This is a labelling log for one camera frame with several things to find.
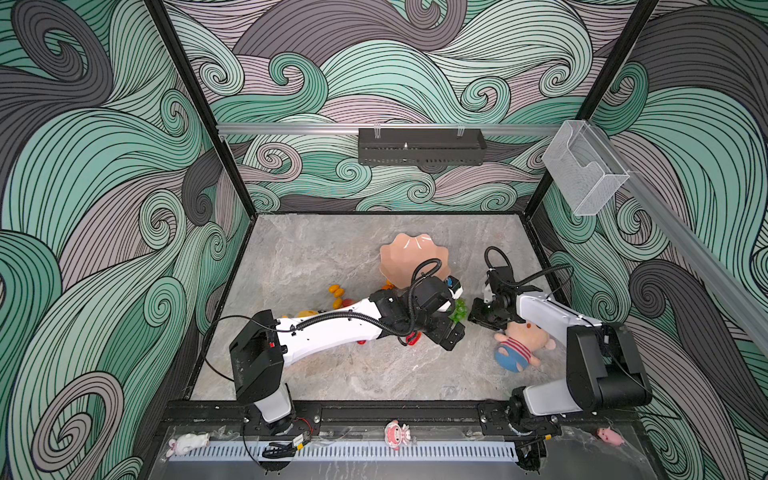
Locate pink boy plush doll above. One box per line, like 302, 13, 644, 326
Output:
494, 322, 556, 373

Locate white rabbit figurine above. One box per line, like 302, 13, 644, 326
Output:
166, 433, 210, 458

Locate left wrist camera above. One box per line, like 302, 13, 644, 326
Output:
438, 275, 463, 315

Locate pink pig figurine right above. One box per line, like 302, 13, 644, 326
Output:
596, 428, 625, 447

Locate pink pig figurine centre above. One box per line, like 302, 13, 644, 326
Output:
385, 420, 412, 451

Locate pink scalloped fruit bowl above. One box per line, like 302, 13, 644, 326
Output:
379, 233, 451, 289

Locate pink pig figurine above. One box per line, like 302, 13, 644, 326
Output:
385, 420, 412, 451
596, 428, 625, 447

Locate green fake grape bunch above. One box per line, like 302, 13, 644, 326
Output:
450, 298, 469, 324

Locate clear acrylic wall box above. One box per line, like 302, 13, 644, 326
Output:
542, 120, 629, 217

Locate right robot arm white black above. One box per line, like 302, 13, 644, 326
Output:
468, 255, 653, 417

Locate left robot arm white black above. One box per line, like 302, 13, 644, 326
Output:
229, 258, 465, 424

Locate black wall tray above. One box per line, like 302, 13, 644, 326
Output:
357, 129, 488, 171

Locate aluminium rail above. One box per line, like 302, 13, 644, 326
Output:
216, 122, 561, 137

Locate white slotted cable duct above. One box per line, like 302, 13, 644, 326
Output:
171, 441, 518, 463

